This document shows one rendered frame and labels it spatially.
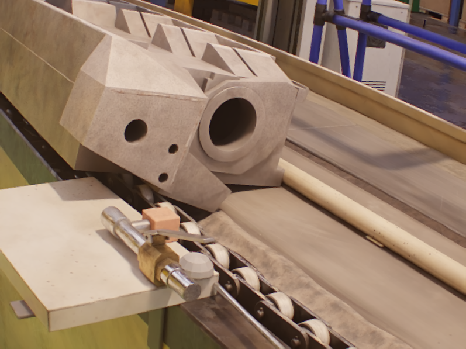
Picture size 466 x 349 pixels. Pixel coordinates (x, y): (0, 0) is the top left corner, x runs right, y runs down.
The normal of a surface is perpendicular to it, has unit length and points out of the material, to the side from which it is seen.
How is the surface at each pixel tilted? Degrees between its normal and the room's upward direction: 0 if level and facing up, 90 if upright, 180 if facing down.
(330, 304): 49
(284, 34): 90
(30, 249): 0
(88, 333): 90
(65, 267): 0
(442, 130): 90
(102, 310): 90
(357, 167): 0
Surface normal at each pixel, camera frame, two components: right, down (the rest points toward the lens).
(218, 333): 0.13, -0.93
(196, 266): 0.14, -0.30
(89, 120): -0.73, -0.22
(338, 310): -0.56, -0.54
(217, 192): 0.56, 0.35
